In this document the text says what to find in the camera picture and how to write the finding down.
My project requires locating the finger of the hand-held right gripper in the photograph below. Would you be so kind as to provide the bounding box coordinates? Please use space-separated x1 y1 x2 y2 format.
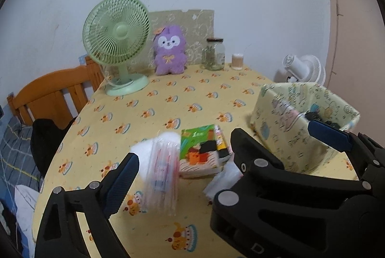
210 128 373 258
308 119 385 195

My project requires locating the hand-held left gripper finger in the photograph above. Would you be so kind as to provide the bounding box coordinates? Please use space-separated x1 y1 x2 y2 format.
34 152 140 258

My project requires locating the pale yellow cartoon storage box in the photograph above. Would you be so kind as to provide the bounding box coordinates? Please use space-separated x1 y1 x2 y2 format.
250 82 361 175

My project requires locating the green tissue pack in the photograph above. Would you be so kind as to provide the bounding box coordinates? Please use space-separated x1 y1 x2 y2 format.
179 125 225 179

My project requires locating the clear plastic packet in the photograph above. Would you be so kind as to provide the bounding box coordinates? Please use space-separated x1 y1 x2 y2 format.
129 131 183 217

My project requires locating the dark cloth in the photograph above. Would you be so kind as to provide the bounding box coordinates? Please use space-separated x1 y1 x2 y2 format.
304 111 342 128

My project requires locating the white fan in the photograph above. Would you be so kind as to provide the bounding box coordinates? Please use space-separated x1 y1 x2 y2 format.
273 54 327 87

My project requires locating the black garment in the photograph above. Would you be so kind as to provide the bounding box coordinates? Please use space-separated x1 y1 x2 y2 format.
30 118 77 178

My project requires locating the cotton swab container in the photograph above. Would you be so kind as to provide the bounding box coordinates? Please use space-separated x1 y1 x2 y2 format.
231 53 244 71

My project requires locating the yellow printed tablecloth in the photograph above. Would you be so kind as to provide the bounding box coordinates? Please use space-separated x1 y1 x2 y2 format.
32 64 361 258

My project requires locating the white cloth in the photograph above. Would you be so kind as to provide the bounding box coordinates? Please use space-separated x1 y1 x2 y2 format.
13 184 40 241

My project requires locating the glass jar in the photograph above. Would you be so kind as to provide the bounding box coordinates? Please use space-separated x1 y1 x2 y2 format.
201 38 226 71

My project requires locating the blue plaid bedding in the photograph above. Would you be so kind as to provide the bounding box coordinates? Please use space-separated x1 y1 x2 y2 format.
0 116 42 196

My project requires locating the purple plush toy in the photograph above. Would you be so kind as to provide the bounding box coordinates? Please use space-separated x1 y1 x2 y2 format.
153 25 189 76

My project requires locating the orange wooden headboard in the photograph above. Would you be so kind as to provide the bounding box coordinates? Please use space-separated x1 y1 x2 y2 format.
6 56 104 130

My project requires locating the beige patterned board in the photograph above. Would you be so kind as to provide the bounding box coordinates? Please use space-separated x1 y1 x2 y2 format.
147 9 215 70

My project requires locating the green desk fan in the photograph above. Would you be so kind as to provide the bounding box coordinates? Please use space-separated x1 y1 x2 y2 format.
83 0 150 96

